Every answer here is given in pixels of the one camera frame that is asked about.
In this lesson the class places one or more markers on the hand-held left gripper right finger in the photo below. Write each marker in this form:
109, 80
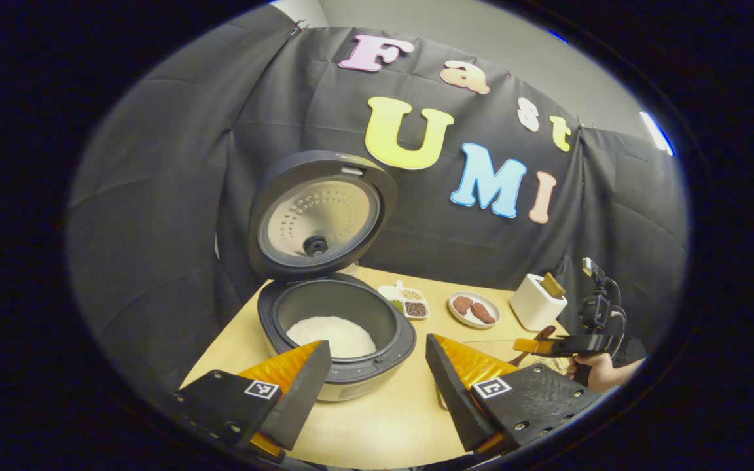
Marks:
452, 392

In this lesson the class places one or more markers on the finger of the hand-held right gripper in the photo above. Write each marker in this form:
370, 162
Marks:
531, 345

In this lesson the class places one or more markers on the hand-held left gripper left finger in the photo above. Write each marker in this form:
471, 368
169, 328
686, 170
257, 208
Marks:
305, 392

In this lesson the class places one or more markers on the brown wooden spoon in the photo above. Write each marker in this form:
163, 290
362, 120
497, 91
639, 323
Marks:
545, 332

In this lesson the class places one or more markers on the white rice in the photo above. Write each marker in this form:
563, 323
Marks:
338, 333

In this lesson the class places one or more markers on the dark grey rice cooker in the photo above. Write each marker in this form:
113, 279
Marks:
324, 216

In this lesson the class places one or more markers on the white toaster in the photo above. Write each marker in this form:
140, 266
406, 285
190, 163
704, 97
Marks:
534, 311

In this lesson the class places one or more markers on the reddish meat piece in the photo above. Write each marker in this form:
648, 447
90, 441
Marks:
484, 314
463, 305

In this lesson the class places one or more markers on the brown toast slice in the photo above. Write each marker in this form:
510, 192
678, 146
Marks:
554, 284

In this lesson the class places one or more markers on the white round plate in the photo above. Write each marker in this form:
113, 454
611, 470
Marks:
459, 319

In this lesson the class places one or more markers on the white divided condiment dish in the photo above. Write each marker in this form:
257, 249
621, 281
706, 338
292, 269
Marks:
413, 302

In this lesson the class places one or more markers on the ceiling light panel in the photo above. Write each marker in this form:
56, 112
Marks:
657, 134

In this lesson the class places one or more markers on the black backdrop cloth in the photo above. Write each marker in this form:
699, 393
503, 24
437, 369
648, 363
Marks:
154, 196

